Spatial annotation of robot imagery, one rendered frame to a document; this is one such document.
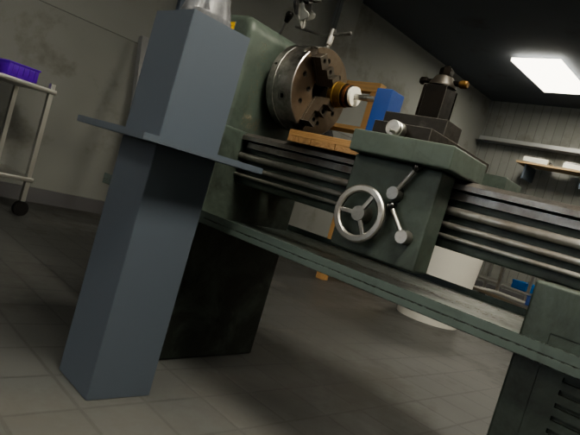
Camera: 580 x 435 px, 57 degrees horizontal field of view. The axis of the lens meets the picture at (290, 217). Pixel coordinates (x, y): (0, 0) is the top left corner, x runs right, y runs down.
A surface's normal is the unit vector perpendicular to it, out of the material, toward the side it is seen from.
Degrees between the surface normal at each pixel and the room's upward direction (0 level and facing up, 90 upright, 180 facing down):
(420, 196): 90
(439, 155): 90
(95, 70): 90
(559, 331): 90
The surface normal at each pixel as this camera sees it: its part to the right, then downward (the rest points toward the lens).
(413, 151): -0.63, -0.14
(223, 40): 0.67, 0.24
